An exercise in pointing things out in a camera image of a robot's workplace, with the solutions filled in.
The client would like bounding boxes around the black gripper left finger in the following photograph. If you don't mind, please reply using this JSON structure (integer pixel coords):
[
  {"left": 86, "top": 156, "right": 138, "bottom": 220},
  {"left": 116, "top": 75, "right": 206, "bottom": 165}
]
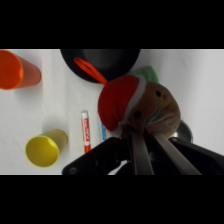
[{"left": 61, "top": 128, "right": 155, "bottom": 176}]

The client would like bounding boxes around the yellow plastic cup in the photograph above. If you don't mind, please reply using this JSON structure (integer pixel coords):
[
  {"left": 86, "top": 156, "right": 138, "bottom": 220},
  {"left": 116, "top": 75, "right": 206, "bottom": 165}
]
[{"left": 25, "top": 128, "right": 69, "bottom": 169}]

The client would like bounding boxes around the black bowl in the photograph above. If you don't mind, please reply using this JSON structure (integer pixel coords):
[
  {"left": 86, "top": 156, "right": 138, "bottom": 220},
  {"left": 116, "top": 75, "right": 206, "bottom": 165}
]
[{"left": 59, "top": 49, "right": 142, "bottom": 84}]

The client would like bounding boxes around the silver metal pot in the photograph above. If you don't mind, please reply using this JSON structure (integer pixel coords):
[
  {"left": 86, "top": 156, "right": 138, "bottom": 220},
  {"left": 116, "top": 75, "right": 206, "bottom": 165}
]
[{"left": 172, "top": 119, "right": 194, "bottom": 143}]

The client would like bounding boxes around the blue marker pen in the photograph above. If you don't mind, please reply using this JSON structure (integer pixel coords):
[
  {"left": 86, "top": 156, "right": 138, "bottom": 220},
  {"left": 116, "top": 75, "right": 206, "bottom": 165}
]
[{"left": 97, "top": 114, "right": 108, "bottom": 142}]

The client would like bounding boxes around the red marker pen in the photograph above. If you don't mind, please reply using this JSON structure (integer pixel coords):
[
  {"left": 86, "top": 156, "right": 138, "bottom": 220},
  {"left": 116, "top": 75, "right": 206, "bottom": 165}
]
[{"left": 80, "top": 110, "right": 92, "bottom": 155}]

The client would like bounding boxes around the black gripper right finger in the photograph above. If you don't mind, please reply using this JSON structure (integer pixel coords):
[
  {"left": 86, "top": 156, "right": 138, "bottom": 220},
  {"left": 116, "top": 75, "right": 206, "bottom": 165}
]
[{"left": 151, "top": 131, "right": 224, "bottom": 176}]

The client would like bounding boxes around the orange plastic cup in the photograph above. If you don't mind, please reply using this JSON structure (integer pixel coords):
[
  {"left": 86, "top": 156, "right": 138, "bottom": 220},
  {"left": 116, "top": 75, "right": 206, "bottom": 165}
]
[{"left": 0, "top": 49, "right": 43, "bottom": 91}]

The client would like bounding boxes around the potato plush with red hat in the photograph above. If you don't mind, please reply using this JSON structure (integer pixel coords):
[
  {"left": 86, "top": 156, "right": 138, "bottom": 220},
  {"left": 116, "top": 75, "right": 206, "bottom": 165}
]
[{"left": 73, "top": 56, "right": 182, "bottom": 138}]

